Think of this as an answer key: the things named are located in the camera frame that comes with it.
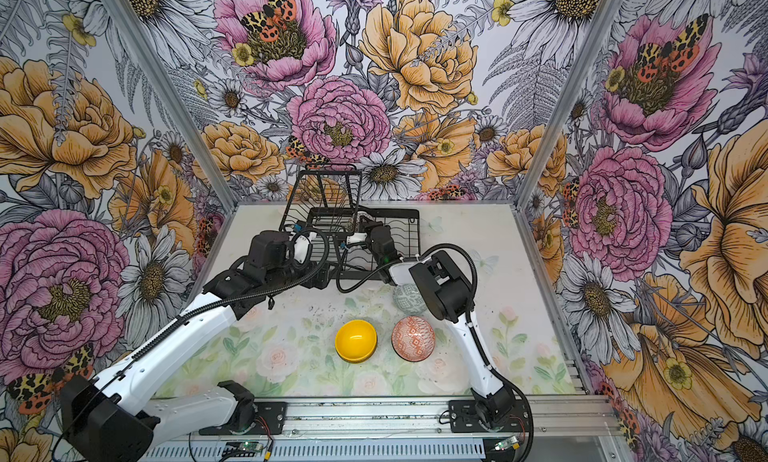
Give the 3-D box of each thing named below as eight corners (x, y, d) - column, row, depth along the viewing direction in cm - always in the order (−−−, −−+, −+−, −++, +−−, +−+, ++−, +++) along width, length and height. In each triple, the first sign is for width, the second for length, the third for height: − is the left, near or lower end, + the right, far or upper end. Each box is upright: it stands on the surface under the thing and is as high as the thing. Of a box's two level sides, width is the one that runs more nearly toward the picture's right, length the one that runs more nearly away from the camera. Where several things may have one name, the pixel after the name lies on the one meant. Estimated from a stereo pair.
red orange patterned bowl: (391, 366, 84) (391, 359, 79) (391, 324, 92) (391, 316, 87) (434, 366, 84) (437, 359, 79) (431, 325, 92) (433, 316, 87)
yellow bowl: (336, 367, 83) (332, 359, 78) (340, 329, 91) (338, 319, 85) (377, 368, 84) (376, 359, 78) (378, 329, 91) (378, 319, 85)
